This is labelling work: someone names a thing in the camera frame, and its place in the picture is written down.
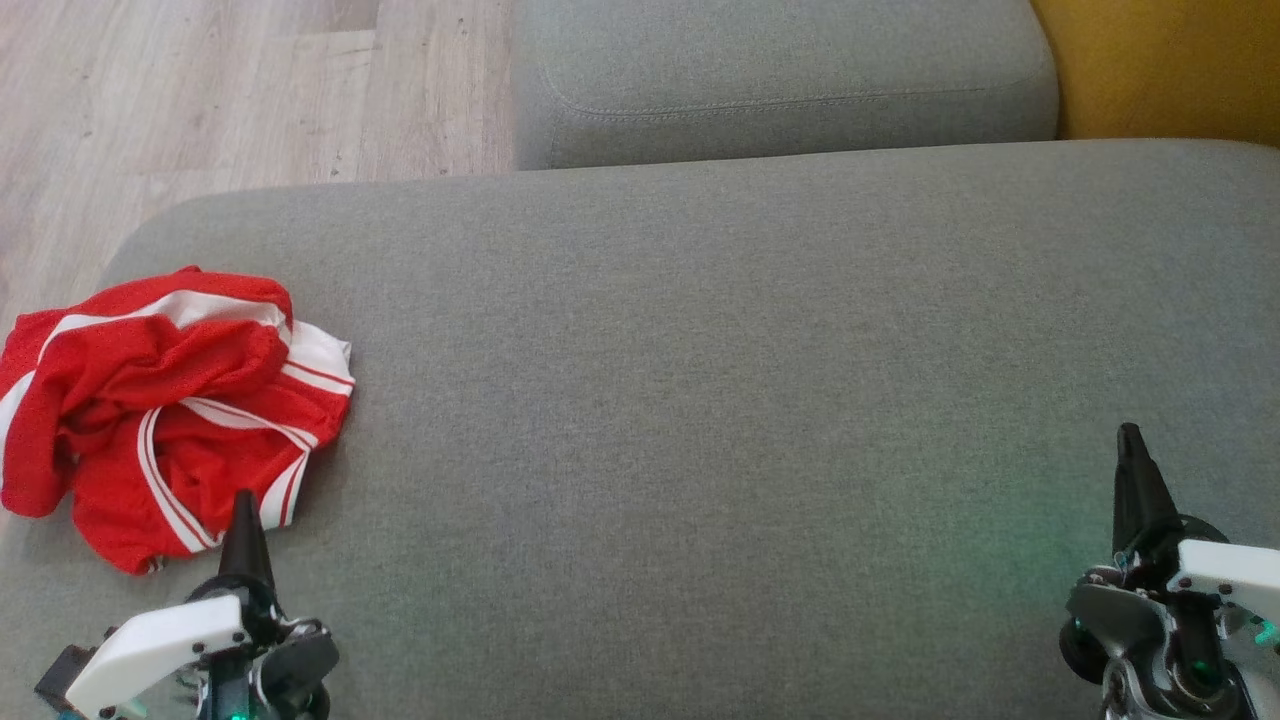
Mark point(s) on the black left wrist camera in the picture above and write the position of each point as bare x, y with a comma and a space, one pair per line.
65, 672

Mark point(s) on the grey stitched sofa cushion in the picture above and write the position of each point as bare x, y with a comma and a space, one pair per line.
780, 60

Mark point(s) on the large grey sofa seat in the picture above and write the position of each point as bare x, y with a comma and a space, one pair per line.
700, 400

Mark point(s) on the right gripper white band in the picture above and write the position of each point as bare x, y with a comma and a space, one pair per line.
1210, 580

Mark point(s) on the red white basketball jersey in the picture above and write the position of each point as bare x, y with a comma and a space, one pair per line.
120, 370

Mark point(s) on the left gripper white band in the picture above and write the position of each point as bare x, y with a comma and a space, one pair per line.
160, 650

